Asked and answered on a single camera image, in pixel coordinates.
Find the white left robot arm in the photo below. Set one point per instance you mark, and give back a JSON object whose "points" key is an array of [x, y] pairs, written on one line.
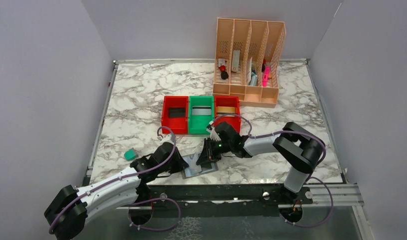
{"points": [[73, 208]]}

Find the silver striped card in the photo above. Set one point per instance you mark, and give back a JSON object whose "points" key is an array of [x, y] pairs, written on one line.
{"points": [[201, 111]]}

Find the green plastic bin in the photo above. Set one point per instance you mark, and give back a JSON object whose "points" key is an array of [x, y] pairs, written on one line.
{"points": [[197, 124]]}

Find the gold striped card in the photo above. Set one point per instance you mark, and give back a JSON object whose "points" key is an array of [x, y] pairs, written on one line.
{"points": [[221, 110]]}

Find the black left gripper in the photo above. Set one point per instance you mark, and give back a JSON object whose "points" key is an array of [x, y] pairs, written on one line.
{"points": [[178, 160]]}

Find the peach desk organizer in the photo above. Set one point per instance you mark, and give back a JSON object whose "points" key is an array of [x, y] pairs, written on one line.
{"points": [[260, 43]]}

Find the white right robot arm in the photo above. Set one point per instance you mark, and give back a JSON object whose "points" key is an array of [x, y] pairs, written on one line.
{"points": [[301, 149]]}

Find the red black marker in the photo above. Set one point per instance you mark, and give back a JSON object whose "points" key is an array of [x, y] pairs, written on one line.
{"points": [[223, 72]]}

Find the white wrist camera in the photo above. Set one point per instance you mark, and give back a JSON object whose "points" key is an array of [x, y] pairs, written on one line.
{"points": [[168, 138], [213, 135]]}

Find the red plastic bin left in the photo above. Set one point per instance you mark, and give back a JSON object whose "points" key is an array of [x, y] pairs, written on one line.
{"points": [[178, 125]]}

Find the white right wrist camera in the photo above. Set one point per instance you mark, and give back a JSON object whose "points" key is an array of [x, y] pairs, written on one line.
{"points": [[213, 135]]}

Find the black card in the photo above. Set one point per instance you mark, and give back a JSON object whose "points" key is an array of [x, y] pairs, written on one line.
{"points": [[176, 112]]}

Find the white red box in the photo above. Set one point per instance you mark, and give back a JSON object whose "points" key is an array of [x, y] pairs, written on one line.
{"points": [[235, 60]]}

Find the red plastic bin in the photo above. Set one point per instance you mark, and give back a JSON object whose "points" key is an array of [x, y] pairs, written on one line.
{"points": [[228, 101], [178, 125]]}

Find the red plastic bin right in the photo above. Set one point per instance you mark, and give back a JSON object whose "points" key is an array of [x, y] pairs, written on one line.
{"points": [[228, 101]]}

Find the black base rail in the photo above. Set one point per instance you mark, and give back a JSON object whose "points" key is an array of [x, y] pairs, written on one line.
{"points": [[216, 200]]}

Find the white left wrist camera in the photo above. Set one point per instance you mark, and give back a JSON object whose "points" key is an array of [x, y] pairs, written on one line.
{"points": [[168, 138]]}

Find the grey card holder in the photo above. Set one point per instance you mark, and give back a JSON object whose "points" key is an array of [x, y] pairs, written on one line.
{"points": [[194, 170]]}

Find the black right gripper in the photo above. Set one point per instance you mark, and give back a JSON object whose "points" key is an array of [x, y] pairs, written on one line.
{"points": [[211, 151]]}

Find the teal eraser block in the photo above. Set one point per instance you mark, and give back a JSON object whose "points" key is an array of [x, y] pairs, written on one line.
{"points": [[130, 155]]}

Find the pink highlighter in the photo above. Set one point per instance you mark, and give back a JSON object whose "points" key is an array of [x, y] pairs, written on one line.
{"points": [[266, 75]]}

